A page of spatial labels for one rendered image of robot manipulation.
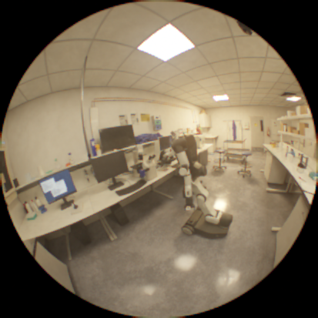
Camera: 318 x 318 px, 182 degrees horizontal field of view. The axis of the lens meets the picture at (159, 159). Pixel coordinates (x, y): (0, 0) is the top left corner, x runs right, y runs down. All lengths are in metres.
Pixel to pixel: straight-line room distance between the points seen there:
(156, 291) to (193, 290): 0.39
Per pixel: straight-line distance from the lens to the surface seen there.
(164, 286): 1.43
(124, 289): 1.55
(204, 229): 1.52
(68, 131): 2.09
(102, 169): 1.46
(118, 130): 1.96
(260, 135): 6.82
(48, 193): 1.66
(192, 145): 1.11
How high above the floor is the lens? 1.42
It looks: 15 degrees down
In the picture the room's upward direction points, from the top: 9 degrees counter-clockwise
